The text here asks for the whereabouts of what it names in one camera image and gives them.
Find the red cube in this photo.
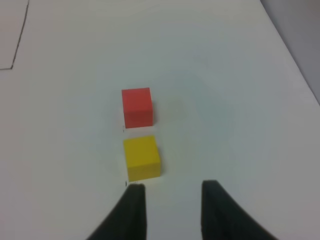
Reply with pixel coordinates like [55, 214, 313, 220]
[121, 87, 154, 129]

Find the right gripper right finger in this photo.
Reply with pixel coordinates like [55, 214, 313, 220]
[201, 180, 275, 240]

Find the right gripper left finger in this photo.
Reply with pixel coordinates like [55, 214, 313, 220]
[88, 184, 148, 240]

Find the yellow cube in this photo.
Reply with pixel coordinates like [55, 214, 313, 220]
[123, 135, 162, 182]

